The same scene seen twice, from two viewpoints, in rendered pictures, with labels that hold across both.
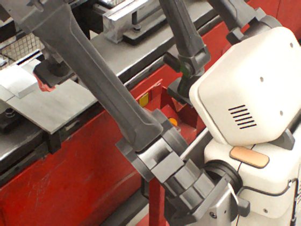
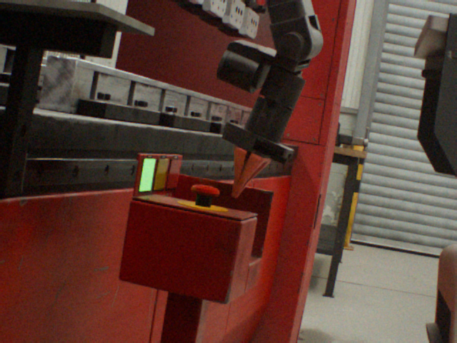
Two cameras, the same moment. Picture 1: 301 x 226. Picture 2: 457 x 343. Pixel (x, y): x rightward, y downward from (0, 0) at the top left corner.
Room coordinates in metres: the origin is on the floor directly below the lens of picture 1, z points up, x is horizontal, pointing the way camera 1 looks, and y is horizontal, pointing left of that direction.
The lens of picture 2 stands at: (0.07, 0.49, 0.89)
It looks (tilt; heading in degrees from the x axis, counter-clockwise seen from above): 3 degrees down; 335
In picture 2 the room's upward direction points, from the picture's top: 10 degrees clockwise
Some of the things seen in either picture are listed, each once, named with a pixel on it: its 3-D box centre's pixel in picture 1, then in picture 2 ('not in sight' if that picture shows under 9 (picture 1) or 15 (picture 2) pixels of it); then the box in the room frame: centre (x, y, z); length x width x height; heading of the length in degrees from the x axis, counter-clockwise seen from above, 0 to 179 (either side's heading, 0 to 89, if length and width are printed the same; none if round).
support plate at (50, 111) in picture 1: (42, 93); (29, 10); (1.07, 0.32, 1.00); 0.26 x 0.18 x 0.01; 52
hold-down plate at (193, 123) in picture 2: not in sight; (182, 122); (1.91, -0.23, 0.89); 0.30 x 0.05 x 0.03; 142
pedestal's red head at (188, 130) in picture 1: (160, 124); (201, 224); (1.21, -0.01, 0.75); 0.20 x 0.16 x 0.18; 142
